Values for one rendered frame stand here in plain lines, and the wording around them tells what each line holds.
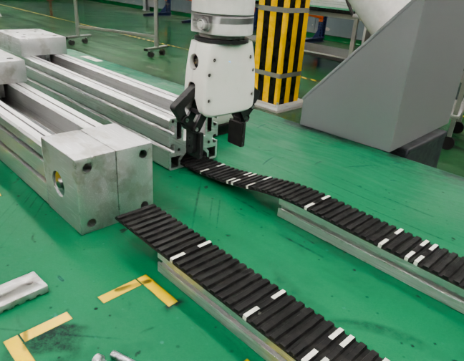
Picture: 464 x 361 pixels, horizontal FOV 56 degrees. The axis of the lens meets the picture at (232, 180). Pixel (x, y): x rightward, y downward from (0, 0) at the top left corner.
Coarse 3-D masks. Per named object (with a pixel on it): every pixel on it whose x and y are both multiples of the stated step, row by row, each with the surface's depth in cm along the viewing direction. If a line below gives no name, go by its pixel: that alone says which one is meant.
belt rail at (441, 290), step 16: (288, 208) 56; (304, 224) 54; (320, 224) 52; (336, 240) 51; (352, 240) 50; (368, 256) 49; (384, 256) 47; (400, 272) 46; (416, 272) 45; (416, 288) 45; (432, 288) 44; (448, 288) 43; (448, 304) 43
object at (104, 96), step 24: (0, 48) 112; (48, 72) 93; (72, 72) 89; (96, 72) 93; (72, 96) 87; (96, 96) 82; (120, 96) 75; (144, 96) 81; (168, 96) 77; (96, 120) 82; (120, 120) 76; (144, 120) 72; (168, 120) 65; (168, 144) 67; (216, 144) 74; (168, 168) 68
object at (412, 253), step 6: (414, 240) 47; (420, 240) 48; (426, 240) 48; (402, 246) 46; (408, 246) 46; (414, 246) 47; (420, 246) 46; (426, 246) 47; (396, 252) 45; (402, 252) 45; (408, 252) 46; (414, 252) 45; (420, 252) 46; (402, 258) 45; (408, 258) 44; (414, 258) 45
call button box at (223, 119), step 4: (220, 116) 83; (224, 116) 84; (228, 116) 85; (232, 116) 86; (216, 120) 83; (220, 120) 84; (224, 120) 84; (228, 120) 85; (220, 124) 84; (224, 124) 85; (228, 124) 86; (220, 128) 84; (224, 128) 85; (220, 132) 85; (224, 132) 86
